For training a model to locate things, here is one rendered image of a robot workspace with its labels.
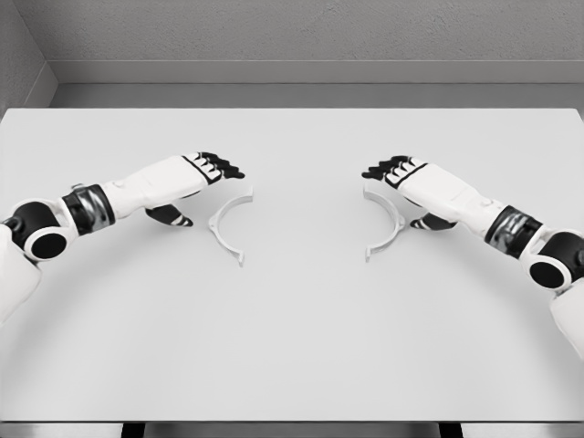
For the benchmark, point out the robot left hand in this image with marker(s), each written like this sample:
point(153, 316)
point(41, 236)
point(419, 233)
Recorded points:
point(180, 175)

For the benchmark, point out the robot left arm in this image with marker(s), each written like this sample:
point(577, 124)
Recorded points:
point(68, 219)

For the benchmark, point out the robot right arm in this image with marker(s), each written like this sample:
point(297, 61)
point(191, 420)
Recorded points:
point(524, 228)

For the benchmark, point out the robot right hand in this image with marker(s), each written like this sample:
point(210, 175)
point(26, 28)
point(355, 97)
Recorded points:
point(422, 180)

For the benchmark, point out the white half pipe clamp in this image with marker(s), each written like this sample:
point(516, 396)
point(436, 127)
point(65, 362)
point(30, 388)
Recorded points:
point(396, 226)
point(220, 229)

